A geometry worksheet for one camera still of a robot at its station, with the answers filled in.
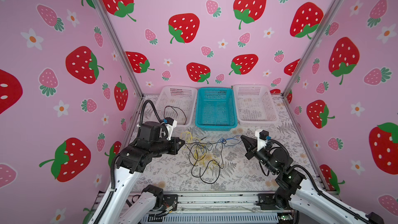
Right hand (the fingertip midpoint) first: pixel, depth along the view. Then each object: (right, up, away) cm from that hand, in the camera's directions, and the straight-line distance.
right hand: (241, 136), depth 71 cm
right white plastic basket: (+21, +16, +43) cm, 51 cm away
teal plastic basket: (-10, +13, +42) cm, 45 cm away
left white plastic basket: (-38, +18, +44) cm, 60 cm away
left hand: (-26, -2, -4) cm, 27 cm away
